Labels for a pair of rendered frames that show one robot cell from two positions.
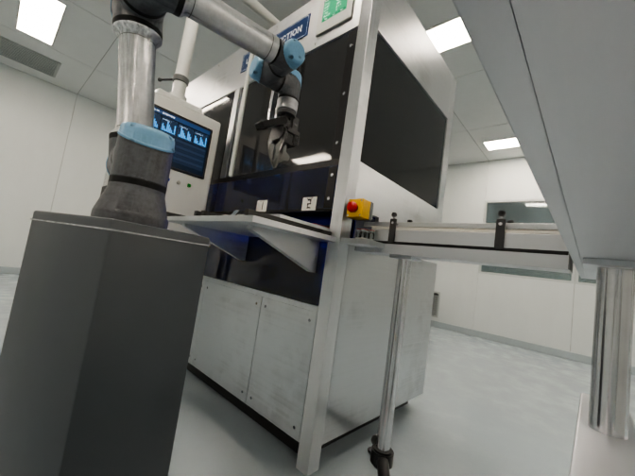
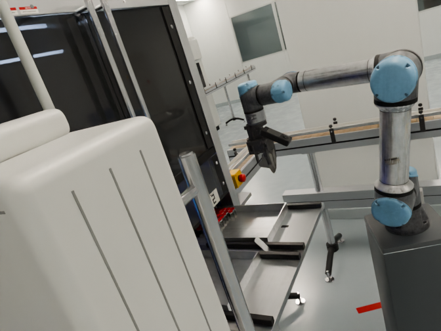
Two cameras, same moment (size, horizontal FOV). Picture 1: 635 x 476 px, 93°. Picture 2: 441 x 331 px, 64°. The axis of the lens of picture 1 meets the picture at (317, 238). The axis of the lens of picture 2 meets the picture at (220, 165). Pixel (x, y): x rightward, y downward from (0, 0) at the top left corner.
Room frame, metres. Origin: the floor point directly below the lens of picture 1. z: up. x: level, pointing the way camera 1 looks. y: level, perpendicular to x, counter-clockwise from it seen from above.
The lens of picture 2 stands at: (1.48, 1.43, 1.59)
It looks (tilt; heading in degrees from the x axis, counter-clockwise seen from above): 18 degrees down; 260
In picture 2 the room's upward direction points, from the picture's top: 18 degrees counter-clockwise
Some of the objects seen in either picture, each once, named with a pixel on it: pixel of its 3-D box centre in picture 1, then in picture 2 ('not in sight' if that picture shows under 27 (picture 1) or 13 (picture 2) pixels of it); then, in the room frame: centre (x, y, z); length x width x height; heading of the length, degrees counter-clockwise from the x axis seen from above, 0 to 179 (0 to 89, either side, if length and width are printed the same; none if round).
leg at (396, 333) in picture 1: (393, 358); not in sight; (1.16, -0.34, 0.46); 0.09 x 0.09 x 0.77; 47
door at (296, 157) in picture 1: (313, 105); (160, 92); (1.37, 0.11, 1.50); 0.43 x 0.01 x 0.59; 47
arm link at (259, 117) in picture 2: (286, 108); (255, 117); (1.07, 0.18, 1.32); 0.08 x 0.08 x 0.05
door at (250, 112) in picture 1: (256, 125); (62, 134); (1.68, 0.44, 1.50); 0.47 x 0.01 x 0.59; 47
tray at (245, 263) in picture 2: not in sight; (201, 276); (1.47, 0.37, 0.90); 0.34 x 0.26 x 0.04; 137
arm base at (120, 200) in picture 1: (134, 203); (404, 212); (0.69, 0.43, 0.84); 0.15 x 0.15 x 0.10
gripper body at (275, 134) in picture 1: (284, 129); (259, 137); (1.07, 0.17, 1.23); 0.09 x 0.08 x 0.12; 137
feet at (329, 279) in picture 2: not in sight; (333, 251); (0.54, -0.54, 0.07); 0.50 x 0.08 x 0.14; 47
